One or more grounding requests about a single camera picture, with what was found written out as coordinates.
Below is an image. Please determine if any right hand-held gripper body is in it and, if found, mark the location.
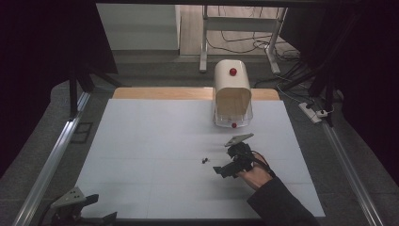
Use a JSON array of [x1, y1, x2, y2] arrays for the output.
[[223, 133, 255, 174]]

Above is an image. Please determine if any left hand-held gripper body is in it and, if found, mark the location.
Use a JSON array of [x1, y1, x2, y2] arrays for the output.
[[46, 186, 95, 226]]

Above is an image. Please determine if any drawer with red knob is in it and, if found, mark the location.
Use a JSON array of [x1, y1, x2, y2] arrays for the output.
[[212, 88, 254, 129]]

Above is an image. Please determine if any beige device with red buttons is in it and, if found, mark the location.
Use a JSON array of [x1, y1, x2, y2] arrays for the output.
[[212, 58, 254, 129]]

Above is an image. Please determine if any person's right hand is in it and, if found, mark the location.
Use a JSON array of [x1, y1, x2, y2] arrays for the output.
[[236, 153, 275, 191]]

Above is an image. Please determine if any white table mat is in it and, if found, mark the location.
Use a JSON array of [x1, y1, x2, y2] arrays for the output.
[[74, 98, 327, 219]]

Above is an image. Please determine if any white power strip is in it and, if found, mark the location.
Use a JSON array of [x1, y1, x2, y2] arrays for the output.
[[297, 102, 323, 124]]

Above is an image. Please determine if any wooden table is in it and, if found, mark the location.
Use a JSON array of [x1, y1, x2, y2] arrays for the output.
[[112, 87, 281, 102]]

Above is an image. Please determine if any black stand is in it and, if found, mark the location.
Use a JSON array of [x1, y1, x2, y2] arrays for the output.
[[68, 65, 122, 121], [281, 59, 344, 128]]

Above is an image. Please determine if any black curtain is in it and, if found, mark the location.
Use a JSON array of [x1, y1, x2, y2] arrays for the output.
[[279, 0, 399, 187], [0, 0, 119, 178]]

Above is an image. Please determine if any white cabinet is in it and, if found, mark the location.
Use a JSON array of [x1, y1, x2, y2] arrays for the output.
[[95, 3, 182, 52]]

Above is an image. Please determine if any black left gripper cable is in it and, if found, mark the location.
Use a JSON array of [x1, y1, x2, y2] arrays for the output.
[[38, 197, 65, 226]]

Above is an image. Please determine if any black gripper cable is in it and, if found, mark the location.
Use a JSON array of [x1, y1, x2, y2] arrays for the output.
[[249, 150, 278, 179], [38, 197, 65, 226]]

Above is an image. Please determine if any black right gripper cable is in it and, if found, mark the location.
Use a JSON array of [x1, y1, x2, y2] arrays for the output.
[[249, 150, 278, 179]]

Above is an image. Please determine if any aluminium rail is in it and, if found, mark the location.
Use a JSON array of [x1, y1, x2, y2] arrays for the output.
[[11, 91, 92, 226], [320, 121, 386, 226]]

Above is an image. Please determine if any white cable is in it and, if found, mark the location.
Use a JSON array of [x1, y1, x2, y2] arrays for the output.
[[275, 82, 304, 105]]

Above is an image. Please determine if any black floor cable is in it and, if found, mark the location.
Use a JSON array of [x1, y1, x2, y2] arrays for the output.
[[205, 6, 302, 62]]

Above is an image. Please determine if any white desk frame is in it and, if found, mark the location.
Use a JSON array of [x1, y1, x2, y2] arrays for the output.
[[199, 5, 289, 75]]

